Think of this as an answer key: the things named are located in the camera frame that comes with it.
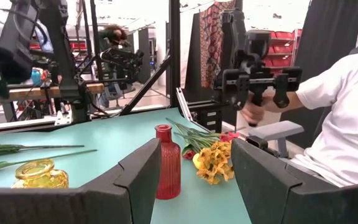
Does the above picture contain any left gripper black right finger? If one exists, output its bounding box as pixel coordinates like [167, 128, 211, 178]
[231, 138, 358, 224]

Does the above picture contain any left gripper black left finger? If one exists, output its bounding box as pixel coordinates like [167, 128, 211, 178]
[0, 138, 162, 224]

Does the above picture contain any orange artificial flower bunch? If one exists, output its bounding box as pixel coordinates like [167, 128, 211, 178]
[196, 141, 236, 186]

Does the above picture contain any yellow artificial tulip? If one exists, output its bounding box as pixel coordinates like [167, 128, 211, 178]
[192, 152, 203, 170]

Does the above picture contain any yellow glass vase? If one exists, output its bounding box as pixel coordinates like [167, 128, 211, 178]
[11, 159, 70, 190]

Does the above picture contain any red ribbed glass vase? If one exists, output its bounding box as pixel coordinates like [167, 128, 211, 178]
[154, 124, 182, 200]

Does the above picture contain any blue bottle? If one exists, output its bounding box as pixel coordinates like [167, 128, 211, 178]
[30, 67, 42, 87]

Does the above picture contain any wooden workbench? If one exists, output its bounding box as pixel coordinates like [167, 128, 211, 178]
[0, 82, 106, 104]

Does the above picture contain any teal table mat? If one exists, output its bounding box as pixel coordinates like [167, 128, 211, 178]
[0, 107, 252, 224]

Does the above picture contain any grey chair armrest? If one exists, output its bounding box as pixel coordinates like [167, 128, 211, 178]
[248, 120, 305, 159]

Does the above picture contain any person's hand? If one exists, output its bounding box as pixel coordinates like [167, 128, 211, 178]
[240, 92, 270, 126]

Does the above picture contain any person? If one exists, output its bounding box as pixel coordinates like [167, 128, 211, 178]
[99, 24, 129, 50]
[261, 45, 358, 189]

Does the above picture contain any black drawer unit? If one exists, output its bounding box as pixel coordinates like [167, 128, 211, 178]
[194, 102, 224, 133]

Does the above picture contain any shelf with red bins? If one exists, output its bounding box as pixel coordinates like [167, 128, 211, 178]
[263, 29, 303, 77]

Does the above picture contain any black curtain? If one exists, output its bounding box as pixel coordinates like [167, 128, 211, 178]
[280, 0, 358, 149]

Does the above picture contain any black partition panel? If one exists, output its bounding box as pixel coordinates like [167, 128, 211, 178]
[183, 12, 226, 103]

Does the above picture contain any red patterned hanging cloth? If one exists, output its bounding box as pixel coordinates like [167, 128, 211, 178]
[199, 0, 237, 90]

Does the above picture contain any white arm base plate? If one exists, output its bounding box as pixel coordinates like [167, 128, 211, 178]
[54, 110, 73, 126]

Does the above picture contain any silver metal bracket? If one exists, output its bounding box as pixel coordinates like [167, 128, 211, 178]
[175, 87, 195, 123]

